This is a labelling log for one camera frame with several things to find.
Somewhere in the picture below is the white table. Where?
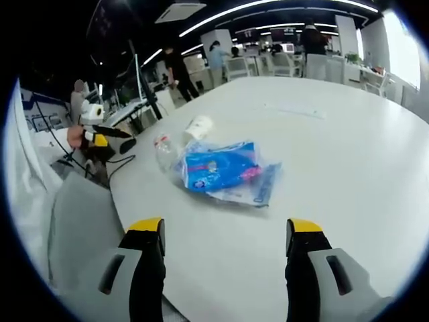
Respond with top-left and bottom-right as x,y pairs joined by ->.
109,76 -> 427,322

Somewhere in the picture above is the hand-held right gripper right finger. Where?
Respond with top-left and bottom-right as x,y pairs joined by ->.
284,217 -> 397,322

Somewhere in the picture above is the white office chair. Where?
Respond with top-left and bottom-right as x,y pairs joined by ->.
223,56 -> 255,81
269,52 -> 302,78

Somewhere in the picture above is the black stand pole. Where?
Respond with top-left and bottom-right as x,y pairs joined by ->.
127,39 -> 164,121

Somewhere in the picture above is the clear zip bag blue edge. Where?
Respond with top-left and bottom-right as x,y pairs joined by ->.
206,161 -> 283,209

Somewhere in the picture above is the black cable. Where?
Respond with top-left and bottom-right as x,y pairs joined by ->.
106,154 -> 137,184

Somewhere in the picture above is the blue plastic package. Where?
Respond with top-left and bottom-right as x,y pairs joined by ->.
171,139 -> 263,193

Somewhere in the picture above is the white side desk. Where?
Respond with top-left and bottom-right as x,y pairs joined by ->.
102,100 -> 148,130

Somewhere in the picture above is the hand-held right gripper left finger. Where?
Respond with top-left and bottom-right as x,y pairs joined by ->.
72,217 -> 167,322

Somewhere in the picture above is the grey chair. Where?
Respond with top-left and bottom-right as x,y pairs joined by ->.
46,172 -> 188,322

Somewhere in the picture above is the white paper cup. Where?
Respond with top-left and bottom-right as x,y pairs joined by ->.
183,115 -> 215,140

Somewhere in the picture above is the white paper strip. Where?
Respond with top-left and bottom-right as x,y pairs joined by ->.
263,102 -> 328,120

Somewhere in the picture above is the person's left hand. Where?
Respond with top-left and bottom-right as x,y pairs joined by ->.
66,125 -> 88,149

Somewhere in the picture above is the person's white clothing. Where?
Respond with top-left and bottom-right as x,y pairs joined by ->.
5,86 -> 68,293

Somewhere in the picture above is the clear plastic bottle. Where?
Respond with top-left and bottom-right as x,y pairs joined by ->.
153,132 -> 180,172

